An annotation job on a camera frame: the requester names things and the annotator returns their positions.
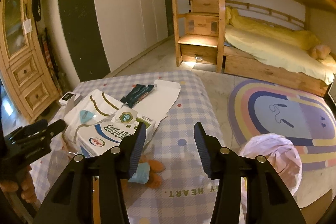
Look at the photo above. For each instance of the white cardboard box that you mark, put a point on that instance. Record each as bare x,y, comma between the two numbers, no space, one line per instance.
159,101

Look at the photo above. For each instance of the brown cardboard sheet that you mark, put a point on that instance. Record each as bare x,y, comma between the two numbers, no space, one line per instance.
321,211

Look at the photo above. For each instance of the wooden cabinet glass door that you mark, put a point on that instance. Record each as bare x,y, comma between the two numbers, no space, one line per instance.
24,70

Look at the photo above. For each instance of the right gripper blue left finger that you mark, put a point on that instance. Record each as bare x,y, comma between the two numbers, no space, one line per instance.
131,149

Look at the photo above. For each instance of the white wardrobe with holes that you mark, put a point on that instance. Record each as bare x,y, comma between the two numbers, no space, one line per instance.
102,35

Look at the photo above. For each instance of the plush bear toy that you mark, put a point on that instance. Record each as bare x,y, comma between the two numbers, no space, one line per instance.
319,52

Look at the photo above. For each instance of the white digital timer device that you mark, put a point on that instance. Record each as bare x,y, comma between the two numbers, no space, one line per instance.
68,96

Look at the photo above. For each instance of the yellow bed duvet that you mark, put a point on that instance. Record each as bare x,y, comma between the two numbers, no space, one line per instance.
277,47

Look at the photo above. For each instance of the white bedside table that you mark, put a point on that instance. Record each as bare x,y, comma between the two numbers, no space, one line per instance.
332,92

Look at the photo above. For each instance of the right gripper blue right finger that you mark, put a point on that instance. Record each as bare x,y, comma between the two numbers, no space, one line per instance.
209,151

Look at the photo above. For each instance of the left hand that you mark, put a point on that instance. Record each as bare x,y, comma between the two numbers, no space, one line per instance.
28,189

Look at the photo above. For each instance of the orange plush toy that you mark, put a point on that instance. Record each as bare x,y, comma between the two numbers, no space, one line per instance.
155,179

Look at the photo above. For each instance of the wooden bunk bed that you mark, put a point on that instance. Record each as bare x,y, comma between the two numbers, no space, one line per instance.
237,62

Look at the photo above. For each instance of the clear plastic bag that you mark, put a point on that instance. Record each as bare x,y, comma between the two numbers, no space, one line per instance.
59,159

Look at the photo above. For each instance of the white green milk carton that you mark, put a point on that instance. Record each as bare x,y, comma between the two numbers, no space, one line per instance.
95,139

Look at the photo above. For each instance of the checkered tablecloth table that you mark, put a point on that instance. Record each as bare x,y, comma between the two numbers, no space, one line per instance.
186,195

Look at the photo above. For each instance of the wooden stair drawers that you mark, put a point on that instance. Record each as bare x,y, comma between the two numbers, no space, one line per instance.
197,31

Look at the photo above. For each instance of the rainbow oval rug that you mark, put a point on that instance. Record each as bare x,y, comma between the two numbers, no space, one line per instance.
256,107

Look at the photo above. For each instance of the paper tag on cabinet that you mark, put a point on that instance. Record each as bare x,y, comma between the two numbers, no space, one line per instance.
27,26

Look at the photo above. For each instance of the dark teal wrapper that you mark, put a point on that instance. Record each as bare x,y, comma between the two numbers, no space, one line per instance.
138,93

